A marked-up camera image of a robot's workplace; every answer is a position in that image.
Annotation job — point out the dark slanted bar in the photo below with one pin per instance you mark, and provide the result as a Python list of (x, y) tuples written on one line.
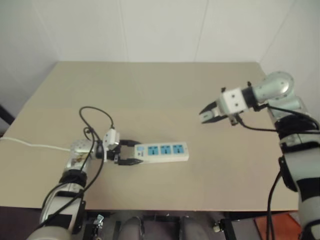
[(5, 117)]

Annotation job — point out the white charger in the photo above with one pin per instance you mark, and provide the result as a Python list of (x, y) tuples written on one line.
[(206, 116)]

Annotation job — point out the dark rounded grey shape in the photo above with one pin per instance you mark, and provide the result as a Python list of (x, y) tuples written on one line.
[(132, 228)]

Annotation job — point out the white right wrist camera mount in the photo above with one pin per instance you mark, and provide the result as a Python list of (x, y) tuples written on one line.
[(233, 100)]

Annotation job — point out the white power strip blue sockets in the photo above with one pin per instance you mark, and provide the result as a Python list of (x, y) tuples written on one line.
[(162, 156)]

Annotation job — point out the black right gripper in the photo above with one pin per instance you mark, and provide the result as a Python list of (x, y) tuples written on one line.
[(222, 114)]

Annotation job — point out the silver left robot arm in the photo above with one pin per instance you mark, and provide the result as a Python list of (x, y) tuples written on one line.
[(77, 150)]

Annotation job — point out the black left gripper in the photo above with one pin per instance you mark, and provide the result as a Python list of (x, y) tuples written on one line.
[(115, 151)]

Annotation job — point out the black metal frame post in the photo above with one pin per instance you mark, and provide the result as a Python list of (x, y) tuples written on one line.
[(231, 226)]

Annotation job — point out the silver metal clamp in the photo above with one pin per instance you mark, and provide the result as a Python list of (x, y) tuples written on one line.
[(99, 221)]

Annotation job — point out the orange floor object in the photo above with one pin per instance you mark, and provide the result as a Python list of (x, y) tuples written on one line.
[(277, 225)]

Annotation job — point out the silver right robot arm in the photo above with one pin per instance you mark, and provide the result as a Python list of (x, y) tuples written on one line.
[(275, 87)]

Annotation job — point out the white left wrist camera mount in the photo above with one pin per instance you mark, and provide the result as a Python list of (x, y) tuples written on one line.
[(111, 137)]

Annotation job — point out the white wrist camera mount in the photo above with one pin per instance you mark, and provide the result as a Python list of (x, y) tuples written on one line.
[(111, 137), (233, 100)]

